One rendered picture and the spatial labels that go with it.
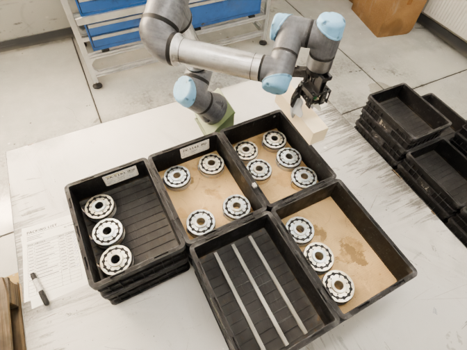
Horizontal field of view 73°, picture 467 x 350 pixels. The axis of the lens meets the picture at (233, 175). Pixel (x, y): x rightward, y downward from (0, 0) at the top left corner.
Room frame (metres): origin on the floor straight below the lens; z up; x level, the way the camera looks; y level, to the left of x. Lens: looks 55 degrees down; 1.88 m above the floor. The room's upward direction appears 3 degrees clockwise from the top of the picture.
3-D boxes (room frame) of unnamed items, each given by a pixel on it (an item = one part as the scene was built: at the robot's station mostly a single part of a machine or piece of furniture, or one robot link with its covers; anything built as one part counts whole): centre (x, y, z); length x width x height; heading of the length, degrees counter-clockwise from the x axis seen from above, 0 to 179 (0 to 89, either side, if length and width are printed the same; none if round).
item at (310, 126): (0.85, -0.23, 1.07); 0.24 x 0.06 x 0.06; 29
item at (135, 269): (0.48, 0.36, 0.92); 0.40 x 0.30 x 0.02; 30
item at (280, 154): (0.82, -0.22, 0.86); 0.10 x 0.10 x 0.01
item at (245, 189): (0.63, 0.10, 0.87); 0.40 x 0.30 x 0.11; 30
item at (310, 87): (0.82, -0.24, 1.23); 0.09 x 0.08 x 0.12; 29
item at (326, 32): (0.83, -0.23, 1.39); 0.09 x 0.08 x 0.11; 74
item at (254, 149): (0.84, -0.05, 0.86); 0.10 x 0.10 x 0.01
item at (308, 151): (0.78, -0.16, 0.87); 0.40 x 0.30 x 0.11; 30
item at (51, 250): (0.40, 0.66, 0.70); 0.33 x 0.23 x 0.01; 29
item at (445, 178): (1.10, -1.21, 0.31); 0.40 x 0.30 x 0.34; 29
